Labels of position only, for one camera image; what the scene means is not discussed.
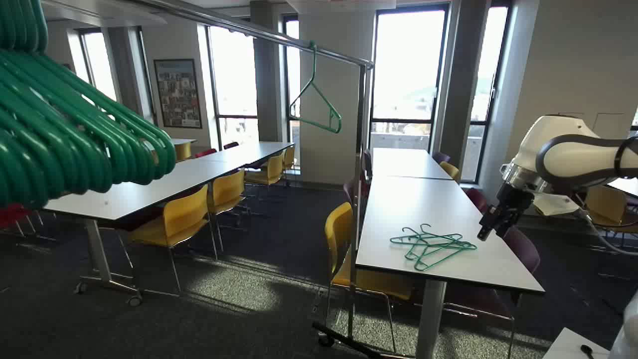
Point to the white side table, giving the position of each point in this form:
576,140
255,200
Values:
624,186

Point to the long white table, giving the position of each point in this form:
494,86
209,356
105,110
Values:
165,180

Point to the metal clothes rail stand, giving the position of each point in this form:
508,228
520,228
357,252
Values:
265,33

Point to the large framed wall picture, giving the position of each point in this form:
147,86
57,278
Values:
177,92

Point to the white sheet at robot base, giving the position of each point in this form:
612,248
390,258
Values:
564,346

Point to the red chair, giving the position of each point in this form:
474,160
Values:
12,218
203,152

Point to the yellow chair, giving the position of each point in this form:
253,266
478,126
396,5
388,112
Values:
450,170
289,158
271,166
606,206
179,216
225,190
337,232

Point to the small black object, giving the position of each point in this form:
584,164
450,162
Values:
586,350

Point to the purple chair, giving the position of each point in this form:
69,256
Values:
440,158
526,252

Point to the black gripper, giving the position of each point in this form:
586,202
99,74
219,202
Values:
510,206

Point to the small round table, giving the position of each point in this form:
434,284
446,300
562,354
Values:
181,148

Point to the bundle of green hangers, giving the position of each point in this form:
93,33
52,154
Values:
65,120

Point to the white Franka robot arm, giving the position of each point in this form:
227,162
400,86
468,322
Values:
530,132

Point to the dark maroon chair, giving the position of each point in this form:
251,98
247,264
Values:
351,190

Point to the white rectangular work table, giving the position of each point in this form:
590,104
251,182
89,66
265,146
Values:
410,206

